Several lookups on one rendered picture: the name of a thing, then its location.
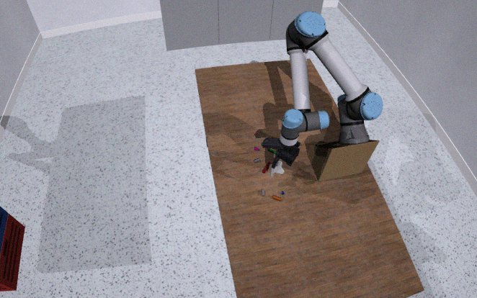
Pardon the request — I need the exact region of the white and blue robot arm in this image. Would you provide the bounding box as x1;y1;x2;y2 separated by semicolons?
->
262;11;383;149

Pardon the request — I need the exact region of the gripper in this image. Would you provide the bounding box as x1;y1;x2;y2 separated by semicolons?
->
270;141;300;178

